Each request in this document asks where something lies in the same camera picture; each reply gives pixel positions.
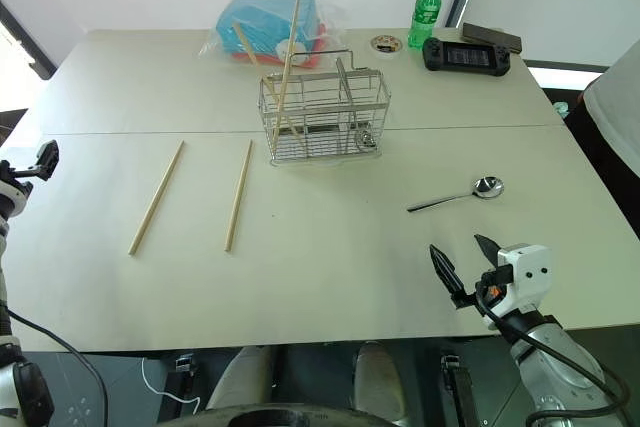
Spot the dark rectangular box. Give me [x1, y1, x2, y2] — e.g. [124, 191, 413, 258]
[461, 21, 524, 55]

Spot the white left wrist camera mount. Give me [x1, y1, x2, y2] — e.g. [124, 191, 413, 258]
[0, 178, 27, 219]

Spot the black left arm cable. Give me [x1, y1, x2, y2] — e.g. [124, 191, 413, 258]
[6, 308, 110, 427]

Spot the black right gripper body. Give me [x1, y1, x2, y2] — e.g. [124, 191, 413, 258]
[457, 264, 514, 319]

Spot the black table leg bracket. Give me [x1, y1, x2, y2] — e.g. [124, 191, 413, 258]
[160, 353, 197, 424]
[439, 353, 477, 427]

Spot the person in white shirt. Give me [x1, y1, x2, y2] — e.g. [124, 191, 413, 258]
[563, 38, 640, 243]

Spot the black handheld game console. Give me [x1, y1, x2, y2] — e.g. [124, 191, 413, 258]
[422, 37, 513, 78]

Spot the thin white cord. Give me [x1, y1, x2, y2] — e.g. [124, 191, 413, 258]
[139, 356, 202, 414]

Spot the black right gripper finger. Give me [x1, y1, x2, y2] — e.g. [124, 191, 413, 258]
[473, 233, 503, 268]
[429, 244, 472, 310]

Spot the green plastic soda bottle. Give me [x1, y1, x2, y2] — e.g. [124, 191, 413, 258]
[406, 0, 445, 51]

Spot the wooden chopstick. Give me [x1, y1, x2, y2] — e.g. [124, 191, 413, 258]
[127, 140, 185, 257]
[223, 139, 254, 253]
[231, 22, 304, 143]
[270, 0, 301, 149]

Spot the white robot foot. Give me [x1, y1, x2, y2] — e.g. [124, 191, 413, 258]
[351, 341, 407, 424]
[206, 345, 275, 411]

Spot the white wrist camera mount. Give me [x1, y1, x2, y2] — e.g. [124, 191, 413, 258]
[0, 178, 27, 219]
[496, 243, 553, 316]

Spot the metal wire cutlery basket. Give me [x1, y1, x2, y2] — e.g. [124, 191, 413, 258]
[257, 50, 392, 163]

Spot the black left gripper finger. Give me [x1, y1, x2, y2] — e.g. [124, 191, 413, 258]
[30, 138, 61, 183]

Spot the plastic bag with blue box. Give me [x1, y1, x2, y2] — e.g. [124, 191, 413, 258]
[198, 0, 351, 71]

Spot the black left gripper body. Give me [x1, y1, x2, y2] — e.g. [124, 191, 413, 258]
[0, 158, 35, 194]

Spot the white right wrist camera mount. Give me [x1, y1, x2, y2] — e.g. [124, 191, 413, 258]
[496, 243, 553, 316]

